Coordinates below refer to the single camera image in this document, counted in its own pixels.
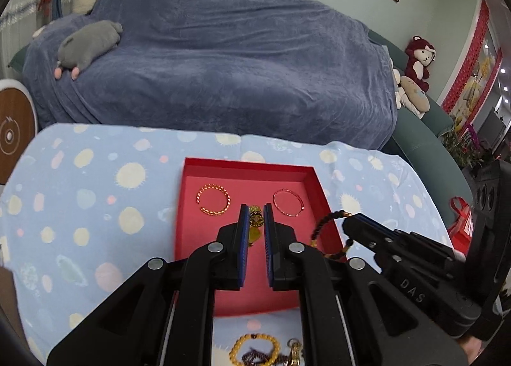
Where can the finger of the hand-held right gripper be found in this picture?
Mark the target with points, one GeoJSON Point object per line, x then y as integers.
{"type": "Point", "coordinates": [383, 238]}

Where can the red jewelry box tray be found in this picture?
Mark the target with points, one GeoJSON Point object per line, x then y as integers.
{"type": "Point", "coordinates": [223, 194]}

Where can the blue blanket covered sofa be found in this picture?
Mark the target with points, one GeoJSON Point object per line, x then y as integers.
{"type": "Point", "coordinates": [219, 54]}

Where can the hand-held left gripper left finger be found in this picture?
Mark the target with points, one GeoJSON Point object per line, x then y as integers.
{"type": "Point", "coordinates": [242, 246]}

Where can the teal sofa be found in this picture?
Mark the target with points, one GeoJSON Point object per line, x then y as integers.
{"type": "Point", "coordinates": [433, 146]}

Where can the red monkey plush toy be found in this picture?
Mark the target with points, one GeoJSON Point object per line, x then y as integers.
{"type": "Point", "coordinates": [417, 58]}

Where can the flowering plant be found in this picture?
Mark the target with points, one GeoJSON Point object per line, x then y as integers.
{"type": "Point", "coordinates": [465, 146]}

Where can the red bag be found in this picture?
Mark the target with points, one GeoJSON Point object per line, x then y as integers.
{"type": "Point", "coordinates": [463, 222]}

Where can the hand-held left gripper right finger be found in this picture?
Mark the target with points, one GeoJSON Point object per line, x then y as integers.
{"type": "Point", "coordinates": [268, 246]}

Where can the round wooden side table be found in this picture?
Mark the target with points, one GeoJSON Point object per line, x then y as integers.
{"type": "Point", "coordinates": [14, 130]}

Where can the grey plush toy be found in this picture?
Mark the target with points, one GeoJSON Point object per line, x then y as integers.
{"type": "Point", "coordinates": [88, 42]}

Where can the gold twisted bangle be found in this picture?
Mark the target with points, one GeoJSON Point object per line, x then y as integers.
{"type": "Point", "coordinates": [201, 192]}

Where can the red paper wall decoration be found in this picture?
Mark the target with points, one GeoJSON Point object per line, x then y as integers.
{"type": "Point", "coordinates": [475, 50]}

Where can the gold pendant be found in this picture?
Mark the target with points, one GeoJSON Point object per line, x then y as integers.
{"type": "Point", "coordinates": [255, 218]}

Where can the beige spotted plush toy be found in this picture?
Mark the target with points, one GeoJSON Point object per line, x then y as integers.
{"type": "Point", "coordinates": [413, 90]}

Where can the thin rose gold bangle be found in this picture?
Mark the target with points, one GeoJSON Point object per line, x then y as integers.
{"type": "Point", "coordinates": [274, 200]}

